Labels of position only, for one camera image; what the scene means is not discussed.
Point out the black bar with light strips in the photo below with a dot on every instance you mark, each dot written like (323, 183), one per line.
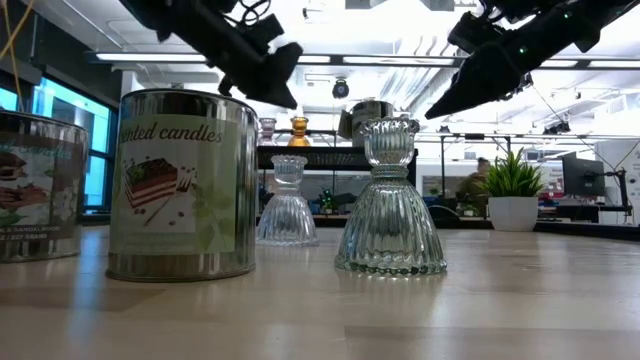
(150, 57)

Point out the person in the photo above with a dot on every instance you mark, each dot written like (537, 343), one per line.
(475, 182)

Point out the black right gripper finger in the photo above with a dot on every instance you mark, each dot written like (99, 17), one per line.
(485, 80)

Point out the green plant in white pot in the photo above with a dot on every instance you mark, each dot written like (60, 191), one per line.
(512, 212)

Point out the clear glass candlestick holder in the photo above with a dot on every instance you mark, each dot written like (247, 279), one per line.
(287, 220)

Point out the black computer monitor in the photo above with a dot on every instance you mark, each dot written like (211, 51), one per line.
(582, 175)

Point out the black background metal frame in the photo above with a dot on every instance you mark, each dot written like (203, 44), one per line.
(474, 136)

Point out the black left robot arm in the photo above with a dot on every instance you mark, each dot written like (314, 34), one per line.
(160, 15)

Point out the green-tinted glass candlestick holder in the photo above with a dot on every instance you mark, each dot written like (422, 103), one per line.
(390, 225)

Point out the black dome camera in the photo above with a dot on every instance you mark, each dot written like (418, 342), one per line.
(340, 89)

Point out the black background robot arm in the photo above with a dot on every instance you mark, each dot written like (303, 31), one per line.
(340, 200)

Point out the silver candle tin brown label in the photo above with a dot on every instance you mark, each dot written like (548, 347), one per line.
(40, 200)

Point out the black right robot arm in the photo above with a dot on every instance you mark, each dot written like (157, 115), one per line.
(600, 15)

